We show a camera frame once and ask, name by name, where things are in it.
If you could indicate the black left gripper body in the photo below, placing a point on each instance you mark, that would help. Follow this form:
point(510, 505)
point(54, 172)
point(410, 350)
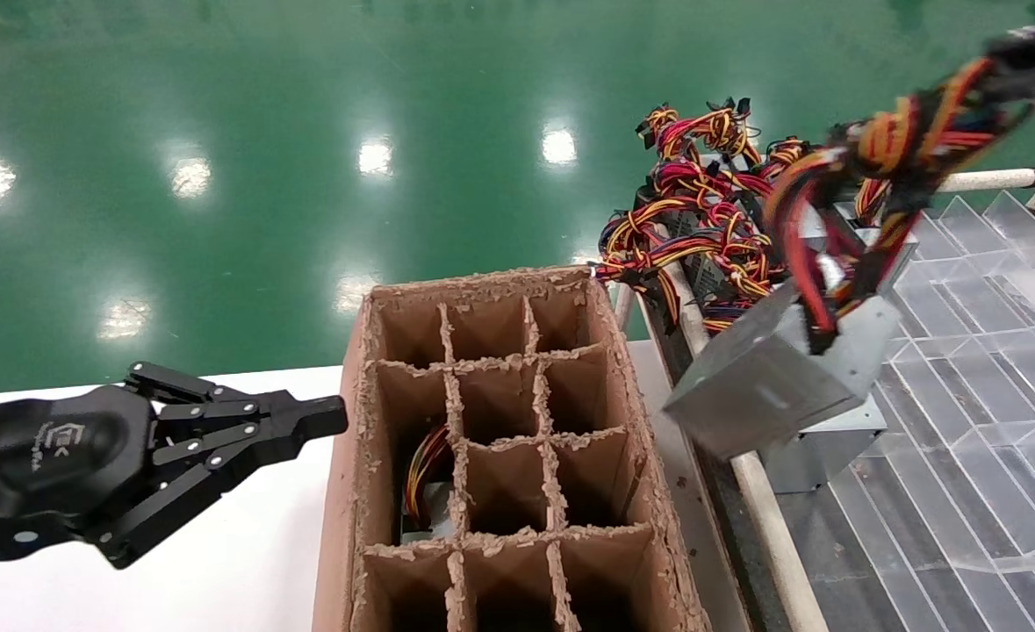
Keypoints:
point(43, 465)

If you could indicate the black frame rail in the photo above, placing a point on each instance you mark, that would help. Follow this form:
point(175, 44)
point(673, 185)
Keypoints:
point(732, 518)

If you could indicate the brown cardboard divider box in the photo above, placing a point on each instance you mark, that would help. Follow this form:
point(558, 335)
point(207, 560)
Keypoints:
point(350, 491)

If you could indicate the white pipe with black end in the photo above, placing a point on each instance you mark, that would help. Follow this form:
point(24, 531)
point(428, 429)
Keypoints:
point(991, 180)

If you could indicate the dark mesh-sided power supply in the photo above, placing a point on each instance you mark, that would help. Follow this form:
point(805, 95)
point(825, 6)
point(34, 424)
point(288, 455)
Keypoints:
point(706, 263)

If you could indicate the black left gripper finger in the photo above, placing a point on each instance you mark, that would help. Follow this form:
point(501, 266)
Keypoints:
point(183, 496)
point(254, 405)

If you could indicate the clear plastic divider tray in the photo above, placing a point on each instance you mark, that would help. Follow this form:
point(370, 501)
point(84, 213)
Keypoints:
point(965, 491)

